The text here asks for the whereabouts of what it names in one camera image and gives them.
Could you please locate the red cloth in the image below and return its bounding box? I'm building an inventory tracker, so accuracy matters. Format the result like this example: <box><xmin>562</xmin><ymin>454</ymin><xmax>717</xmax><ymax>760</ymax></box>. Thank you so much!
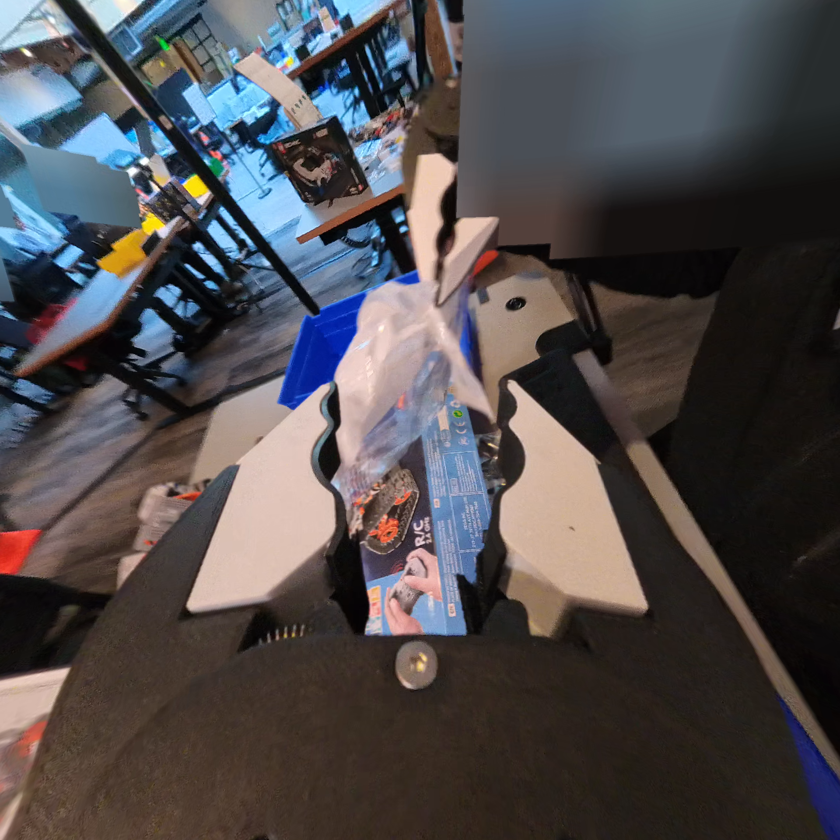
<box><xmin>0</xmin><ymin>529</ymin><xmax>43</xmax><ymax>576</ymax></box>

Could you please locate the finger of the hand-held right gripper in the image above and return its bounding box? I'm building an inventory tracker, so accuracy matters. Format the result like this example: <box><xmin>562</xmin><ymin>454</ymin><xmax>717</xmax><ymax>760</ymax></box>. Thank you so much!
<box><xmin>406</xmin><ymin>154</ymin><xmax>459</xmax><ymax>286</ymax></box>
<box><xmin>433</xmin><ymin>215</ymin><xmax>501</xmax><ymax>309</ymax></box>

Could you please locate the black toy set box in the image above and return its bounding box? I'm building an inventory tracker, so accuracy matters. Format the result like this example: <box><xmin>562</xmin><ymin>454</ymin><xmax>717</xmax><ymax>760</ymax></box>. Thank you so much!
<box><xmin>269</xmin><ymin>116</ymin><xmax>370</xmax><ymax>206</ymax></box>

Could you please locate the numbered white plastic bag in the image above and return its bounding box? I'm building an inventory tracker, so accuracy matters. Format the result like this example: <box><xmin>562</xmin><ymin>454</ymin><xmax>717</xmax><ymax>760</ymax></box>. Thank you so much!
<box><xmin>333</xmin><ymin>279</ymin><xmax>497</xmax><ymax>503</ymax></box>

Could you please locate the black metal pole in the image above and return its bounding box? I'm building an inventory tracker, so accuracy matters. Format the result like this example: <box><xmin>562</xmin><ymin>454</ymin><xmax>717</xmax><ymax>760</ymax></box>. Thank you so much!
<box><xmin>56</xmin><ymin>0</ymin><xmax>322</xmax><ymax>317</ymax></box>

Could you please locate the blue plastic bin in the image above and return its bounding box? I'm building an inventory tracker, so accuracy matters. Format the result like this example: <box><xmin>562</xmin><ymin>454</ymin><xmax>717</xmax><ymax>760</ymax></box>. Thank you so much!
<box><xmin>277</xmin><ymin>269</ymin><xmax>479</xmax><ymax>411</ymax></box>

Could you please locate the wooden top work table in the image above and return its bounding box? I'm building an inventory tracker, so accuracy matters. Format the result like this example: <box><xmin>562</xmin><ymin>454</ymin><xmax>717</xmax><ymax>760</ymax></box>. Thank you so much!
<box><xmin>287</xmin><ymin>0</ymin><xmax>427</xmax><ymax>119</ymax></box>
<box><xmin>295</xmin><ymin>184</ymin><xmax>414</xmax><ymax>277</ymax></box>
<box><xmin>12</xmin><ymin>217</ymin><xmax>198</xmax><ymax>421</ymax></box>

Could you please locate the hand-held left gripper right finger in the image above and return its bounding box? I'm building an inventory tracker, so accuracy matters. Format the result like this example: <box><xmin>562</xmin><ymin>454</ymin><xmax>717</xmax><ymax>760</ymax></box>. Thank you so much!
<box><xmin>478</xmin><ymin>379</ymin><xmax>652</xmax><ymax>636</ymax></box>

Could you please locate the white folded card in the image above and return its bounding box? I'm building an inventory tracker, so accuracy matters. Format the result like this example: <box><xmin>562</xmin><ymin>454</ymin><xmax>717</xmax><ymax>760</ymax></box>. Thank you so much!
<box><xmin>234</xmin><ymin>52</ymin><xmax>324</xmax><ymax>132</ymax></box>

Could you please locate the blue toy set box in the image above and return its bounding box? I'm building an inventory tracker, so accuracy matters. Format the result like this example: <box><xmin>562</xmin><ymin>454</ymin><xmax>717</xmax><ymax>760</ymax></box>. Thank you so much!
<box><xmin>331</xmin><ymin>387</ymin><xmax>505</xmax><ymax>637</ymax></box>

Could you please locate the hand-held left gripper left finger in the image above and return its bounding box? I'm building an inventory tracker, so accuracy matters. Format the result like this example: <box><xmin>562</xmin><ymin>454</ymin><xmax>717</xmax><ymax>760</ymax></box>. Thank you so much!
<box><xmin>185</xmin><ymin>382</ymin><xmax>367</xmax><ymax>634</ymax></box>

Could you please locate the toy instruction booklet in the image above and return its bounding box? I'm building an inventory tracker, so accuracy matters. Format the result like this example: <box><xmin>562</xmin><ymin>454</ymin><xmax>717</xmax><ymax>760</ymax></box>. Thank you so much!
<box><xmin>0</xmin><ymin>666</ymin><xmax>72</xmax><ymax>837</ymax></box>

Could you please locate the yellow plastic bin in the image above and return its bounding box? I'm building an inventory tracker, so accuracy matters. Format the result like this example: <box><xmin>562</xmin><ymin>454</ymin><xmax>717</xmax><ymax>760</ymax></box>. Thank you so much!
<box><xmin>97</xmin><ymin>228</ymin><xmax>166</xmax><ymax>277</ymax></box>

